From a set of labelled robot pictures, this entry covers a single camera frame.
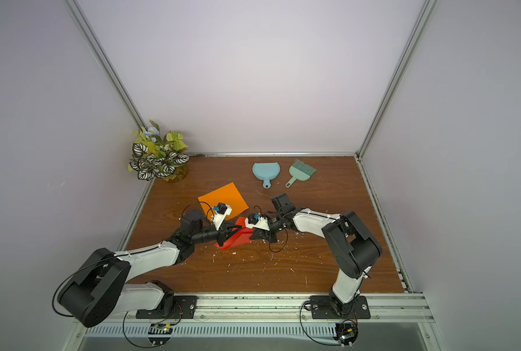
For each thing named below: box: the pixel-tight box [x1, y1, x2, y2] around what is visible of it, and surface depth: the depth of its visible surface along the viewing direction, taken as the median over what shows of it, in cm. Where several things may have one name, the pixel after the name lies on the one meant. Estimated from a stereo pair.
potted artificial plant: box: [128, 119, 190, 183], surface depth 94 cm
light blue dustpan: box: [252, 161, 281, 190], surface depth 116 cm
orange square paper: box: [197, 182, 250, 221], surface depth 107 cm
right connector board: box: [333, 322, 359, 348], surface depth 71 cm
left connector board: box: [147, 323, 173, 346], surface depth 72 cm
